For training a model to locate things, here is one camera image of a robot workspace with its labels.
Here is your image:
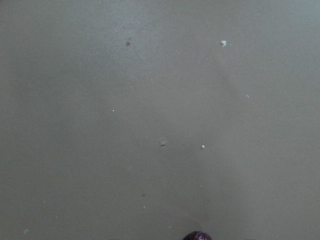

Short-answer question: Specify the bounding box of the dark cherries pair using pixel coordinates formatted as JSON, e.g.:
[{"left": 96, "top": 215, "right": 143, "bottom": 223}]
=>
[{"left": 183, "top": 231, "right": 212, "bottom": 240}]

